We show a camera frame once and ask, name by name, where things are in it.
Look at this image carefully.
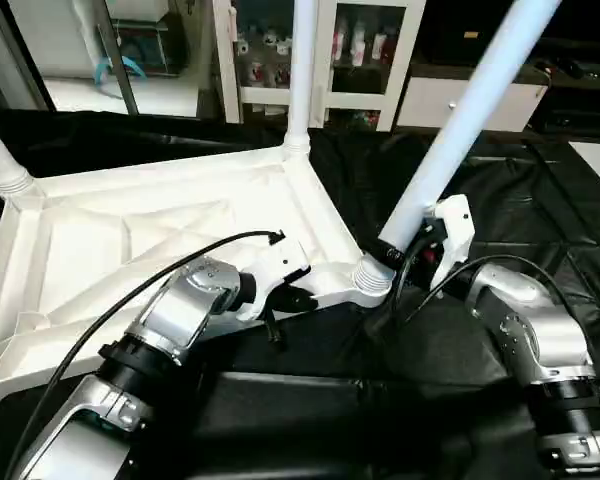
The white plastic table top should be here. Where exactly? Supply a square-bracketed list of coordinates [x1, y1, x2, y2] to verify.
[0, 140, 397, 414]

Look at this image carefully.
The black table mat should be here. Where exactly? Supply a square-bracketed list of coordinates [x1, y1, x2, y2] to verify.
[0, 105, 600, 480]

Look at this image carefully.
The white drawer unit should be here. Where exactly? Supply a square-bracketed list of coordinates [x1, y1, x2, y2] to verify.
[394, 75, 550, 134]

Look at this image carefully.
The white glass door cabinet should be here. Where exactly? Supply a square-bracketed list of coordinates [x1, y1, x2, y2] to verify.
[212, 0, 427, 132]

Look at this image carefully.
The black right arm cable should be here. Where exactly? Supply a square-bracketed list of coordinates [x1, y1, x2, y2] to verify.
[364, 254, 583, 348]

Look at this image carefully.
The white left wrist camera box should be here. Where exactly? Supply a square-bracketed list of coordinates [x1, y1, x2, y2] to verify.
[237, 237, 314, 324]

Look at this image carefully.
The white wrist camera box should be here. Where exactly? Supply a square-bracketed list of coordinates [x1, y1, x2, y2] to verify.
[419, 194, 477, 292]
[237, 237, 314, 324]

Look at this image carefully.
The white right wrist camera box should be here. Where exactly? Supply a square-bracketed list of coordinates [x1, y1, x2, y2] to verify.
[419, 194, 477, 292]

